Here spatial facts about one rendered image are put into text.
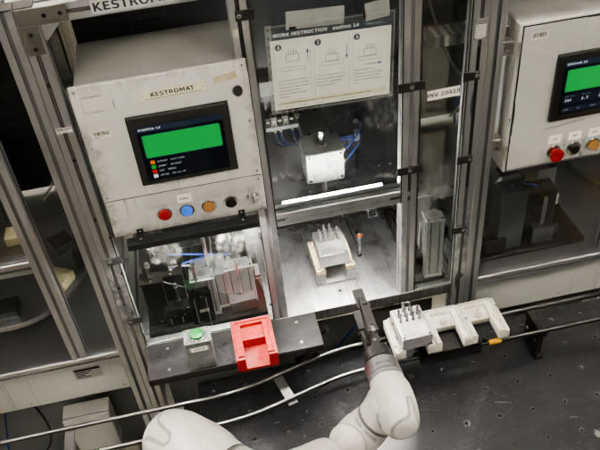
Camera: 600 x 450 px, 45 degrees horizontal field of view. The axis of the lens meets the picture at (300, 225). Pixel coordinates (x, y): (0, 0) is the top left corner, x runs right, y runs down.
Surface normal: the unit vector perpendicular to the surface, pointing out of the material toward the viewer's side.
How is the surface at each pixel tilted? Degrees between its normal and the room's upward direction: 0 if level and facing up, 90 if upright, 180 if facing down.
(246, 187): 90
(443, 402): 0
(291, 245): 0
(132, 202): 90
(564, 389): 0
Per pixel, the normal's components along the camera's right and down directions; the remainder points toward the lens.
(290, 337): -0.08, -0.75
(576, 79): 0.20, 0.63
